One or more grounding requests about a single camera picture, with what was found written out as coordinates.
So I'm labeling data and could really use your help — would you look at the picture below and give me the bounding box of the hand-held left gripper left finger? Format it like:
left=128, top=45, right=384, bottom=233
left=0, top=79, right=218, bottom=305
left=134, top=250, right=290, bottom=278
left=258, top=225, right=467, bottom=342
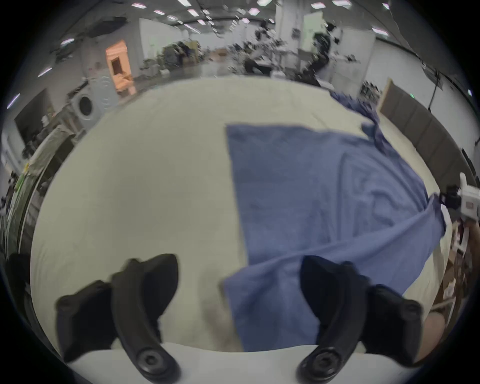
left=55, top=254, right=181, bottom=383

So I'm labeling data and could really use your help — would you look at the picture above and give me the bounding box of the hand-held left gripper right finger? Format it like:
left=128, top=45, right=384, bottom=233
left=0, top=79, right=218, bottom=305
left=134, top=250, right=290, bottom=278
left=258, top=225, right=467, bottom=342
left=296, top=255, right=425, bottom=383

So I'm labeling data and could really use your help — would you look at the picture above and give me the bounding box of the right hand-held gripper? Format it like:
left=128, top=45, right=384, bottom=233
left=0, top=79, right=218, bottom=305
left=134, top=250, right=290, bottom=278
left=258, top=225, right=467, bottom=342
left=441, top=173, right=480, bottom=218

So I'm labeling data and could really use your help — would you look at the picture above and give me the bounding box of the blue shirt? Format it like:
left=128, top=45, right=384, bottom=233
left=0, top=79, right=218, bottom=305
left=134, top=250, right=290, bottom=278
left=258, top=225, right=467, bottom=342
left=219, top=91, right=447, bottom=353

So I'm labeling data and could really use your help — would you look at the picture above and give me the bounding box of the person's right hand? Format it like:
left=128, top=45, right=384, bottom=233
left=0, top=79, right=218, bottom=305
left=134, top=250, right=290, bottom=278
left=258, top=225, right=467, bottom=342
left=464, top=217, right=480, bottom=242

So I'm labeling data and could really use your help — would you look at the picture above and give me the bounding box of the padded grey headboard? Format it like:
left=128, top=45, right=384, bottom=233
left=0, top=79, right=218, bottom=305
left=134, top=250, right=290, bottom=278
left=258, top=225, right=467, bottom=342
left=379, top=77, right=478, bottom=188

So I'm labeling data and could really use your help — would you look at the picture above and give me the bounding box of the bed with beige sheet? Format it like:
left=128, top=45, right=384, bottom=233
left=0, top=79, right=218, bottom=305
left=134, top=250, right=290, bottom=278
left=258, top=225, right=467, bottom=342
left=30, top=76, right=451, bottom=354

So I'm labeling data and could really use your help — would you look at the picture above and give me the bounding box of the white washing machine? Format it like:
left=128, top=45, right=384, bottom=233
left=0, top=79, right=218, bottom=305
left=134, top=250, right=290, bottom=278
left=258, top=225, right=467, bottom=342
left=72, top=76, right=119, bottom=133

